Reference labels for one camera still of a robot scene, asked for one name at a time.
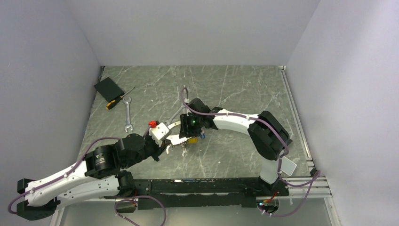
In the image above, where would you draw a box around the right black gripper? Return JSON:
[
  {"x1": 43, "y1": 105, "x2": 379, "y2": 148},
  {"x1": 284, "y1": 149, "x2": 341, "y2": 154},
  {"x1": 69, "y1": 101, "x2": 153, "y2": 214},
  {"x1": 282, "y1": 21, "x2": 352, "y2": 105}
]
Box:
[{"x1": 179, "y1": 113, "x2": 203, "y2": 138}]

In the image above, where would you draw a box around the yellow key tag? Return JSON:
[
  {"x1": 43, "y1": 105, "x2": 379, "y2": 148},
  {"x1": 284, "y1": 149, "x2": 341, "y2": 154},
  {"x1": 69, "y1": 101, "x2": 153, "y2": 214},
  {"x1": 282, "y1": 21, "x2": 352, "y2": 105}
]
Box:
[{"x1": 187, "y1": 137, "x2": 198, "y2": 144}]

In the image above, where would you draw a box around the silver key with rings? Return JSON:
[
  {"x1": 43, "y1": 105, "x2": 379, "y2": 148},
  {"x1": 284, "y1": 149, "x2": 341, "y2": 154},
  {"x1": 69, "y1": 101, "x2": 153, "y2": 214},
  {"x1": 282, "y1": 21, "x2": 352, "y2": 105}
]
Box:
[{"x1": 181, "y1": 143, "x2": 187, "y2": 157}]

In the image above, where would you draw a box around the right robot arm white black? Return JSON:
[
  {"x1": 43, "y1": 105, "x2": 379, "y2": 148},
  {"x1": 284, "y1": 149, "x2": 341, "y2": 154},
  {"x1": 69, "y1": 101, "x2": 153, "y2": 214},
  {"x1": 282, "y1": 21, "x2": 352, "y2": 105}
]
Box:
[{"x1": 179, "y1": 98, "x2": 292, "y2": 195}]

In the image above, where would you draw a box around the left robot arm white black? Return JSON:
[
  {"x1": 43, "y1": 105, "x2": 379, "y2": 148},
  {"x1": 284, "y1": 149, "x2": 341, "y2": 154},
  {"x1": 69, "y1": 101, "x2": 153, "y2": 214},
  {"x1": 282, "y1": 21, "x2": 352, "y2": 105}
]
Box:
[{"x1": 8, "y1": 134, "x2": 171, "y2": 221}]

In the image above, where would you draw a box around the short silver wrench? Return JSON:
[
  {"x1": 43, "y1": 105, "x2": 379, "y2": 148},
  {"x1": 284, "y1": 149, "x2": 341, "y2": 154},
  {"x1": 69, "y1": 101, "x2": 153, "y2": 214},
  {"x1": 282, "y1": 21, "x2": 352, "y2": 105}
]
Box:
[{"x1": 164, "y1": 105, "x2": 184, "y2": 125}]

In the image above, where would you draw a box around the long silver wrench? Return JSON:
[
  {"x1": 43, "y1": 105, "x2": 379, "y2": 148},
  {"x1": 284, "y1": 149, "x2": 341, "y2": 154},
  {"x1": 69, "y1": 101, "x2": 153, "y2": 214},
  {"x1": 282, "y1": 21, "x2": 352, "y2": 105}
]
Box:
[{"x1": 122, "y1": 97, "x2": 134, "y2": 132}]

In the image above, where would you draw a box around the yellow black screwdriver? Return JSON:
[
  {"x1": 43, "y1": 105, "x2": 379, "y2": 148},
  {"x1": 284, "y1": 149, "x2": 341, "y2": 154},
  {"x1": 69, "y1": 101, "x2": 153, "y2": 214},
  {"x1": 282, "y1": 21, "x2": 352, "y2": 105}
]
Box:
[{"x1": 106, "y1": 87, "x2": 135, "y2": 110}]

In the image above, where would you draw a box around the black box left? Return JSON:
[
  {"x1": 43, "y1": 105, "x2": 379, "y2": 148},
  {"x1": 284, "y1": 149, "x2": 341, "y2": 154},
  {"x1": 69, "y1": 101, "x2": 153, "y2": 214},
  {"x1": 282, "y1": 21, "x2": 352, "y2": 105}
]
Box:
[{"x1": 94, "y1": 77, "x2": 125, "y2": 102}]

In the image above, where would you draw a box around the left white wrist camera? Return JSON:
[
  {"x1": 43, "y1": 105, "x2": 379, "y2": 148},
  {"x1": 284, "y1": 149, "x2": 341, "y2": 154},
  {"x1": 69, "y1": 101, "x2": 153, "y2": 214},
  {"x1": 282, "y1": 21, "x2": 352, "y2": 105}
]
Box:
[{"x1": 149, "y1": 121, "x2": 171, "y2": 147}]

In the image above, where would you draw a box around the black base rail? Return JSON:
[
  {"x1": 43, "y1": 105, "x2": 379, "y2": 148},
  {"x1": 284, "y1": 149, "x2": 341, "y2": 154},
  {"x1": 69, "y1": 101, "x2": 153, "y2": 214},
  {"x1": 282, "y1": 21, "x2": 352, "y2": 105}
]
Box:
[{"x1": 116, "y1": 177, "x2": 289, "y2": 210}]

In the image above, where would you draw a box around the aluminium frame rail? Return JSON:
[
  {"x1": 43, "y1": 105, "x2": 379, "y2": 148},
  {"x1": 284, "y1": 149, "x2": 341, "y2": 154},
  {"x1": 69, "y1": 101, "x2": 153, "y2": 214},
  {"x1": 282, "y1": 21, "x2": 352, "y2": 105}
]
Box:
[{"x1": 279, "y1": 66, "x2": 333, "y2": 199}]

